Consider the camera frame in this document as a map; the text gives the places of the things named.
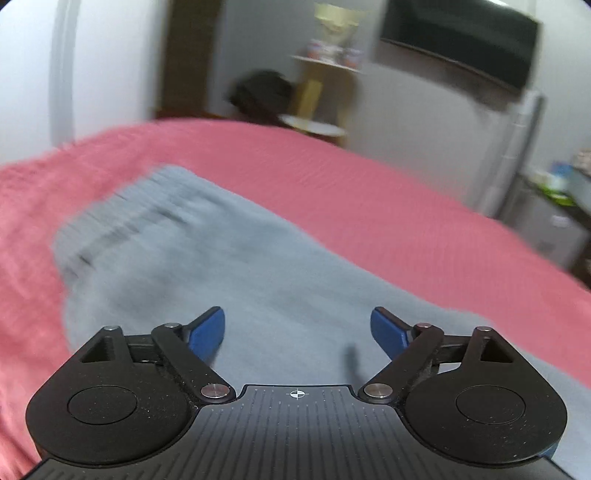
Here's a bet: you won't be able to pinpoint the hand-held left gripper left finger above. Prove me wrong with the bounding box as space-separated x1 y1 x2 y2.
69 306 237 407

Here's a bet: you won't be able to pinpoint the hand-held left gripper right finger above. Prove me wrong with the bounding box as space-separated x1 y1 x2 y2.
362 306 516 407

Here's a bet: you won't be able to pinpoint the grey pants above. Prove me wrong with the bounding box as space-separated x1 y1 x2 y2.
52 165 585 416

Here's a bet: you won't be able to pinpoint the pink ribbed blanket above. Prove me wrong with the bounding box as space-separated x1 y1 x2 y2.
0 117 591 472

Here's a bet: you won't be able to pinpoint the grey side cabinet with items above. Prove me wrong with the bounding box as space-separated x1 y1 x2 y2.
503 173 589 268

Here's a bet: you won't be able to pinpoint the green packets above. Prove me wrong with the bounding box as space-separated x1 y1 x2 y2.
536 185 575 206

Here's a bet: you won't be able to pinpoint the white standing air conditioner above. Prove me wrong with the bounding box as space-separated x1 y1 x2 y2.
475 90 546 217

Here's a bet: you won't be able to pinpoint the white blue box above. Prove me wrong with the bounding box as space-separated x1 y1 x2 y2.
549 161 571 190

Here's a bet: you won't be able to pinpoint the black bag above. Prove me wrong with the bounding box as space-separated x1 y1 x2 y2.
225 69 296 125

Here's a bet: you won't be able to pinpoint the yellow side table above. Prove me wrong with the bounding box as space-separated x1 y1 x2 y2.
279 53 365 139

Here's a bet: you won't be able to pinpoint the brown door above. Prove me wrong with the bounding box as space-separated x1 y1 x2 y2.
157 0 227 118

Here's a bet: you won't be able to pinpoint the cream flower bouquet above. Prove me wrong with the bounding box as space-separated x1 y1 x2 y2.
314 2 370 47

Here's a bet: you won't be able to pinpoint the black wall television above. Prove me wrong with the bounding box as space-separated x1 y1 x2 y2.
379 0 541 93

